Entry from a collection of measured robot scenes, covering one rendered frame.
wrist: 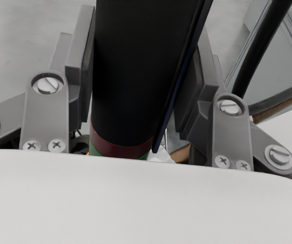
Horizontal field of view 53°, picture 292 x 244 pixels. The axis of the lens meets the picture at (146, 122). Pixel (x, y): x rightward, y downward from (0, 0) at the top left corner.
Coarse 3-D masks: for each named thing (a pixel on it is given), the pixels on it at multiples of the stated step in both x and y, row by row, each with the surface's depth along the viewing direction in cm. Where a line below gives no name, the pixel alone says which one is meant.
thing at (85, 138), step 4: (80, 136) 40; (84, 136) 39; (88, 136) 39; (72, 140) 41; (76, 140) 40; (80, 140) 40; (84, 140) 39; (88, 140) 38; (72, 144) 41; (76, 144) 40; (80, 144) 40; (84, 144) 39; (88, 144) 38; (72, 148) 41; (76, 148) 41; (80, 148) 40; (84, 148) 40; (88, 148) 39; (72, 152) 41; (76, 152) 39; (80, 152) 38; (84, 152) 39
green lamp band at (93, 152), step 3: (90, 141) 15; (90, 144) 15; (90, 147) 15; (93, 147) 15; (90, 150) 15; (93, 150) 15; (96, 150) 15; (90, 153) 16; (93, 153) 15; (96, 153) 15; (99, 153) 14; (147, 153) 15; (102, 156) 14; (144, 156) 15; (147, 156) 16; (138, 159) 15; (141, 159) 15; (144, 159) 15
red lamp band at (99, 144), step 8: (96, 136) 14; (96, 144) 14; (104, 144) 14; (112, 144) 13; (144, 144) 14; (104, 152) 14; (112, 152) 14; (120, 152) 14; (128, 152) 14; (136, 152) 14; (144, 152) 15
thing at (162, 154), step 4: (160, 148) 23; (160, 152) 23; (164, 152) 23; (148, 156) 23; (152, 156) 23; (156, 156) 23; (160, 156) 23; (164, 156) 23; (168, 156) 23; (148, 160) 22; (164, 160) 23; (168, 160) 23; (172, 160) 23
